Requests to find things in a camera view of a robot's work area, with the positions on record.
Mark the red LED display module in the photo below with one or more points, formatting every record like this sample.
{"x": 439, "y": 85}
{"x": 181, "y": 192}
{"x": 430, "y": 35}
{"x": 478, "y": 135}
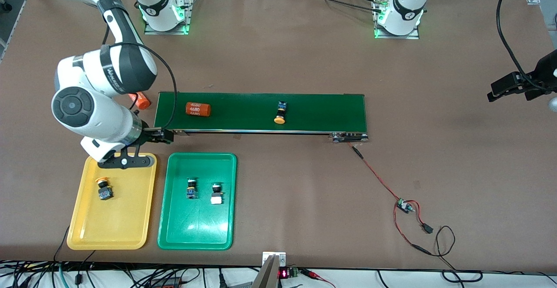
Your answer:
{"x": 283, "y": 273}

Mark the orange cylinder printed 4680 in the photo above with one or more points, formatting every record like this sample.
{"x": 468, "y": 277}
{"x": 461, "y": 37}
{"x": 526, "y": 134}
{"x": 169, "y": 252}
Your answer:
{"x": 198, "y": 109}
{"x": 142, "y": 102}

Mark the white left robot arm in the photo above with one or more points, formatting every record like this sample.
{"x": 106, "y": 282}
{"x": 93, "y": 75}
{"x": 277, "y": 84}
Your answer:
{"x": 404, "y": 5}

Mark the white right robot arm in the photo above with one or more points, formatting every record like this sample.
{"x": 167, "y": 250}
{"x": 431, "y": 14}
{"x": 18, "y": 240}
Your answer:
{"x": 100, "y": 118}

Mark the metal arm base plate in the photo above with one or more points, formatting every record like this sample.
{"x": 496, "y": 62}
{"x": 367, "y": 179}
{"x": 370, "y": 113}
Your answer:
{"x": 167, "y": 32}
{"x": 396, "y": 37}

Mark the red clip lead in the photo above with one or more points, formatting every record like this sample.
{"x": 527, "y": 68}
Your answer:
{"x": 317, "y": 276}

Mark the green capped push button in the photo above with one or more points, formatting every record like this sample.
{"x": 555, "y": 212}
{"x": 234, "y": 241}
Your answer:
{"x": 216, "y": 199}
{"x": 191, "y": 191}

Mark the green conveyor belt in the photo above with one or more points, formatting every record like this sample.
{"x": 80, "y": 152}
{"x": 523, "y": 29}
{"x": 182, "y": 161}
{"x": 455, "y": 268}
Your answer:
{"x": 243, "y": 112}

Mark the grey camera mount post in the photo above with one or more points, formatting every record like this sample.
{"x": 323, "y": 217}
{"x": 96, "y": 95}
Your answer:
{"x": 265, "y": 279}

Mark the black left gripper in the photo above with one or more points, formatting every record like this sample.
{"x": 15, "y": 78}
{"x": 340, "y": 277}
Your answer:
{"x": 544, "y": 73}

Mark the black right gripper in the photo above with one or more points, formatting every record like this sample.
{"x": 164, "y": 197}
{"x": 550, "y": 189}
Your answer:
{"x": 150, "y": 136}

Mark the small green controller board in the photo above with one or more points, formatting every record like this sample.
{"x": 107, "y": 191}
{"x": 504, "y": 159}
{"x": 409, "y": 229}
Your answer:
{"x": 403, "y": 205}

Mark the green plastic tray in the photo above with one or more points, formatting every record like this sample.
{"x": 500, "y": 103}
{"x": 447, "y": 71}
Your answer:
{"x": 204, "y": 227}

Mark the small metal bracket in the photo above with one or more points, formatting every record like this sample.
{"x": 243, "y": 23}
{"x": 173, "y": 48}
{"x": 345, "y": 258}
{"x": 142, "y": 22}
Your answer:
{"x": 266, "y": 255}

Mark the yellow plastic tray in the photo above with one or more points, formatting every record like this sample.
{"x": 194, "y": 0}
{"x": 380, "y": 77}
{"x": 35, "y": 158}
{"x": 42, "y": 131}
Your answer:
{"x": 126, "y": 218}

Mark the yellow capped push button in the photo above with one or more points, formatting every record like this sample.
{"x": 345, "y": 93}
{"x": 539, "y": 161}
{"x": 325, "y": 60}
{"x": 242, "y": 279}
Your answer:
{"x": 279, "y": 120}
{"x": 104, "y": 191}

